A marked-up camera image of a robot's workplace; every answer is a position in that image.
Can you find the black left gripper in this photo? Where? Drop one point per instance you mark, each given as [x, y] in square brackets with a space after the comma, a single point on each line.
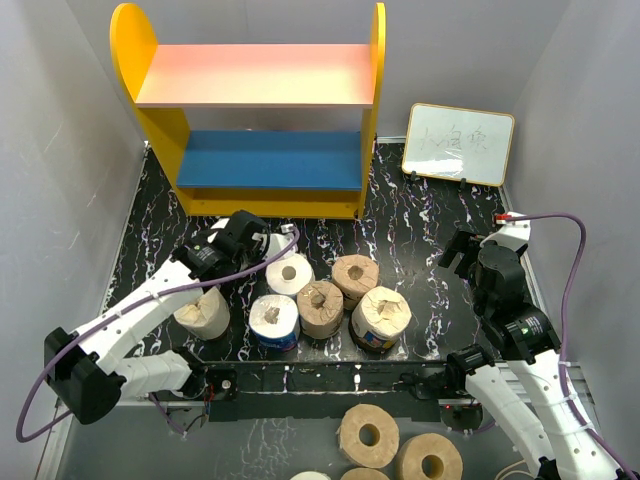
[259, 250]

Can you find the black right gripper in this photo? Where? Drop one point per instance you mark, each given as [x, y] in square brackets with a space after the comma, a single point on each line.
[463, 241]

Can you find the white toilet paper roll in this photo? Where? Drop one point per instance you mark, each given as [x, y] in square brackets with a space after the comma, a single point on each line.
[289, 275]

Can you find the blue toilet paper roll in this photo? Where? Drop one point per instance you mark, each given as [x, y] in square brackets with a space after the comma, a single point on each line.
[274, 320]

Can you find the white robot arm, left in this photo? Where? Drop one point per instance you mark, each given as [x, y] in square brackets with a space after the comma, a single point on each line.
[88, 369]

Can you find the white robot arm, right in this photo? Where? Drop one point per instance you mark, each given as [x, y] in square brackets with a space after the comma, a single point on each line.
[548, 429]

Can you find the yellow shelf with coloured boards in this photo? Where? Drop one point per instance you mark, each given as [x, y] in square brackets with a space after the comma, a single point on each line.
[281, 130]

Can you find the cream wrapped roll, left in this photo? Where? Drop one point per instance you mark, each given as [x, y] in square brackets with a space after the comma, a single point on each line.
[208, 318]

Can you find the brown wrapped roll, front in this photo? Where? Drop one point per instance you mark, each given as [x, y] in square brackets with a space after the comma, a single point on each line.
[320, 305]

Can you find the brown wrapped roll, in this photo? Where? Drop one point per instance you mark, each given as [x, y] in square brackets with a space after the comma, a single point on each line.
[354, 275]
[320, 305]

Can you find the beige wrapped roll, dark label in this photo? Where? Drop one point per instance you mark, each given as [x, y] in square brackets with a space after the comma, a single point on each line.
[380, 318]

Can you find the brown wrapped roll, back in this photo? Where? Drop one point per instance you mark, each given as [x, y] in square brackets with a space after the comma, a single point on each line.
[354, 275]

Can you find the brown tape roll, right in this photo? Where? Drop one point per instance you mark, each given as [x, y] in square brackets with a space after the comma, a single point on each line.
[429, 456]

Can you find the brown tape roll, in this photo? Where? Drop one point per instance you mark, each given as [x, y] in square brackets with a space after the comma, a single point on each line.
[429, 456]
[368, 436]
[363, 473]

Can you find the brown tape roll, upper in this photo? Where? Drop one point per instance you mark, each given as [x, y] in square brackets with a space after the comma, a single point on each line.
[368, 436]

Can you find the white roll, bottom edge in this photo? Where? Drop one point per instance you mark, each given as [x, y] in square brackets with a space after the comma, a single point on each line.
[310, 475]

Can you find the brown tape roll, bottom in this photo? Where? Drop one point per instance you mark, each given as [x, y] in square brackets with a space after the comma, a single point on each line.
[363, 473]

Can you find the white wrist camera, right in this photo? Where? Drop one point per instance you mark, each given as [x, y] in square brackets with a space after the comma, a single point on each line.
[512, 227]

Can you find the whiteboard with yellow frame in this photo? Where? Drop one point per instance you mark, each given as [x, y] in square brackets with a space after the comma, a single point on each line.
[458, 144]

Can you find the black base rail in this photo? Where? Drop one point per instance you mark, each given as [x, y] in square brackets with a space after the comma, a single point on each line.
[229, 391]

